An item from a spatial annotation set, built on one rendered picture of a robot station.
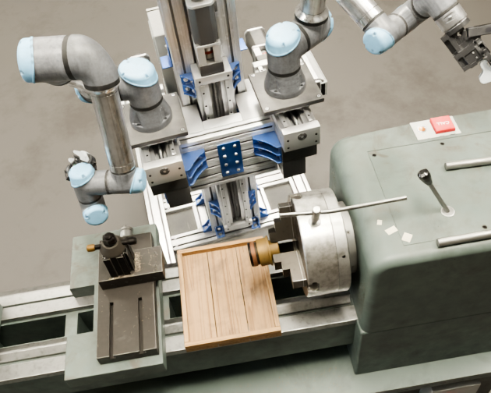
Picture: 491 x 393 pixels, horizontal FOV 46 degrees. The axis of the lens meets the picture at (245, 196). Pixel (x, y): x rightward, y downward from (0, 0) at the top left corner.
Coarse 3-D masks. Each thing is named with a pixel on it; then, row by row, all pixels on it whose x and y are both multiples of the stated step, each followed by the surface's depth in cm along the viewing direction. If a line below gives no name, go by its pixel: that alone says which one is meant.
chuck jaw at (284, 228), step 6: (294, 198) 170; (300, 198) 169; (282, 204) 170; (288, 204) 170; (282, 210) 168; (288, 210) 168; (276, 222) 169; (282, 222) 170; (288, 222) 170; (294, 222) 170; (270, 228) 173; (276, 228) 170; (282, 228) 170; (288, 228) 170; (294, 228) 170; (270, 234) 170; (276, 234) 171; (282, 234) 171; (288, 234) 171; (294, 234) 171; (270, 240) 171; (276, 240) 171; (282, 240) 171
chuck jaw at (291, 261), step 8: (280, 256) 170; (288, 256) 170; (296, 256) 169; (280, 264) 170; (288, 264) 168; (296, 264) 167; (288, 272) 168; (296, 272) 166; (304, 272) 165; (296, 280) 164; (304, 280) 164; (296, 288) 166; (312, 288) 165
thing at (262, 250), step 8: (256, 240) 173; (264, 240) 172; (248, 248) 172; (256, 248) 171; (264, 248) 170; (272, 248) 171; (256, 256) 171; (264, 256) 170; (272, 256) 171; (256, 264) 172; (264, 264) 172; (272, 264) 172
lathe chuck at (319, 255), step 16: (304, 192) 172; (320, 192) 169; (304, 208) 163; (320, 208) 162; (304, 224) 160; (320, 224) 160; (304, 240) 159; (320, 240) 159; (304, 256) 159; (320, 256) 159; (336, 256) 159; (320, 272) 160; (336, 272) 161; (304, 288) 175; (320, 288) 164; (336, 288) 166
